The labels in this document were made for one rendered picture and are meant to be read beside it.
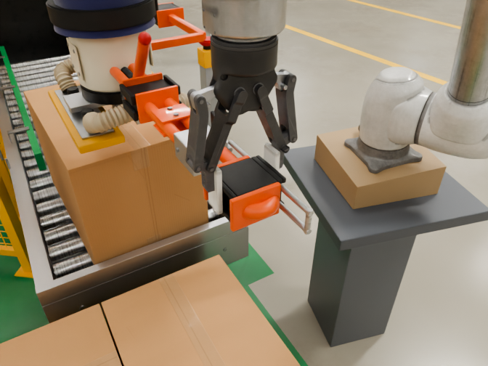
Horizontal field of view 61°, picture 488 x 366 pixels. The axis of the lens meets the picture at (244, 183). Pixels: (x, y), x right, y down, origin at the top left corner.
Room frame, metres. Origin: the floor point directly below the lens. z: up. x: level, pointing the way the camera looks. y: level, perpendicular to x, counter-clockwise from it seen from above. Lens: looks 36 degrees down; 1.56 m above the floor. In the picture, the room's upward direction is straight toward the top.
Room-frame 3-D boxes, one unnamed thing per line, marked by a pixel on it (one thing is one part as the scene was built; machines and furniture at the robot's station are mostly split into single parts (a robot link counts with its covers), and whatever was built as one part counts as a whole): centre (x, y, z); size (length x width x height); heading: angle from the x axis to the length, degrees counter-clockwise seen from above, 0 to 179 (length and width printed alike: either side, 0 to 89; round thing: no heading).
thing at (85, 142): (0.92, 0.39, 1.11); 0.34 x 0.10 x 0.05; 31
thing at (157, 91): (0.76, 0.18, 1.22); 0.10 x 0.08 x 0.06; 121
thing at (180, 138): (0.57, 0.07, 1.21); 0.07 x 0.07 x 0.04; 31
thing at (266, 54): (0.47, 0.00, 1.38); 0.08 x 0.07 x 0.09; 120
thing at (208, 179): (0.43, 0.05, 1.26); 0.03 x 0.01 x 0.05; 120
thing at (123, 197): (1.26, 0.46, 0.75); 0.60 x 0.40 x 0.40; 33
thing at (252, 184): (0.45, 0.00, 1.21); 0.08 x 0.07 x 0.05; 31
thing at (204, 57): (1.71, 0.15, 0.50); 0.07 x 0.07 x 1.00; 30
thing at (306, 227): (0.53, -0.01, 1.21); 0.31 x 0.03 x 0.05; 31
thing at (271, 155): (0.49, -0.04, 1.23); 0.03 x 0.01 x 0.07; 30
